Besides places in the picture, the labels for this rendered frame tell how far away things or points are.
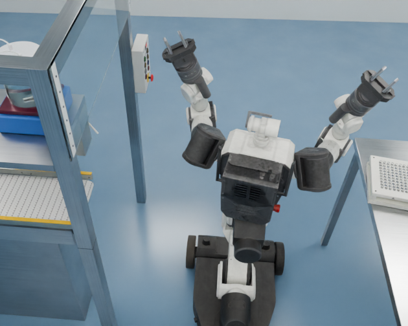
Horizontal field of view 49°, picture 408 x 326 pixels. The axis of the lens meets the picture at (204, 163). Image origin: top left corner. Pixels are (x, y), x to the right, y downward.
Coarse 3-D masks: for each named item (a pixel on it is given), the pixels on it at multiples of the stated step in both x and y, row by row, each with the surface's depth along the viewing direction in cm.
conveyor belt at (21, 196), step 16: (0, 176) 199; (16, 176) 199; (32, 176) 200; (0, 192) 193; (16, 192) 193; (32, 192) 193; (48, 192) 194; (0, 208) 187; (16, 208) 187; (32, 208) 187; (48, 208) 187; (64, 208) 188
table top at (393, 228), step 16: (368, 144) 228; (384, 144) 228; (400, 144) 229; (368, 160) 220; (384, 208) 199; (384, 224) 193; (400, 224) 193; (384, 240) 187; (400, 240) 187; (384, 256) 182; (400, 256) 182; (384, 272) 180; (400, 272) 177; (400, 288) 172; (400, 304) 167; (400, 320) 163
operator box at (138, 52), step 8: (136, 40) 231; (144, 40) 231; (136, 48) 226; (144, 48) 229; (136, 56) 226; (136, 64) 230; (136, 72) 233; (136, 80) 237; (144, 80) 237; (136, 88) 241; (144, 88) 240
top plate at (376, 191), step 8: (376, 160) 210; (384, 160) 210; (392, 160) 210; (400, 160) 210; (376, 168) 206; (376, 176) 203; (376, 184) 199; (384, 184) 200; (392, 184) 199; (376, 192) 196; (384, 192) 196; (392, 192) 196; (400, 192) 196; (400, 200) 195
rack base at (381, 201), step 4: (368, 168) 212; (368, 172) 211; (368, 176) 209; (368, 180) 207; (368, 184) 205; (368, 188) 204; (368, 192) 202; (368, 196) 201; (368, 200) 200; (372, 200) 199; (376, 200) 199; (380, 200) 199; (384, 200) 199; (388, 200) 199; (392, 200) 199; (380, 204) 200; (384, 204) 199; (388, 204) 199; (392, 204) 198; (396, 204) 198; (400, 204) 198; (404, 204) 198; (400, 208) 198; (404, 208) 198
